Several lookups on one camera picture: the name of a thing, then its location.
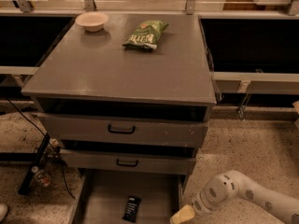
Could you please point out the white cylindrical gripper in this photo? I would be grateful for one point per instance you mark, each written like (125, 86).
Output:
(197, 204)

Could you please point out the dark blue rxbar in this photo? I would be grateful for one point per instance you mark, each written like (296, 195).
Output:
(131, 209)

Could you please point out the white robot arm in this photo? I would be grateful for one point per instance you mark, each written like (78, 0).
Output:
(224, 187)

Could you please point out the open bottom grey drawer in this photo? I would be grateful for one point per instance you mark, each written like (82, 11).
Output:
(103, 197)

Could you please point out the middle grey drawer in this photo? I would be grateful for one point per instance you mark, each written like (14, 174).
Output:
(128, 162)

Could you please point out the grey drawer cabinet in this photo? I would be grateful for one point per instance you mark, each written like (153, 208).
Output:
(95, 75)

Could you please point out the top grey drawer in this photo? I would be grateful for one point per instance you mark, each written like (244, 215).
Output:
(150, 132)

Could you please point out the small clear bottle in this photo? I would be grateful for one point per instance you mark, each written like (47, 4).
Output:
(41, 177)

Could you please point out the black metal leg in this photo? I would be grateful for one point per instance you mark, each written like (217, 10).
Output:
(24, 189)

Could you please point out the green kettle chips bag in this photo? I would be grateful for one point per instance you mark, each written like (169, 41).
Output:
(146, 35)

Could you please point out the white shoe tip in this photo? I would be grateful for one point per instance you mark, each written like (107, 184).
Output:
(3, 211)

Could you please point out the white paper bowl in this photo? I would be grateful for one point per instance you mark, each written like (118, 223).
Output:
(92, 21)

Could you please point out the metal bracket under shelf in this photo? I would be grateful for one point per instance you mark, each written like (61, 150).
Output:
(243, 105)

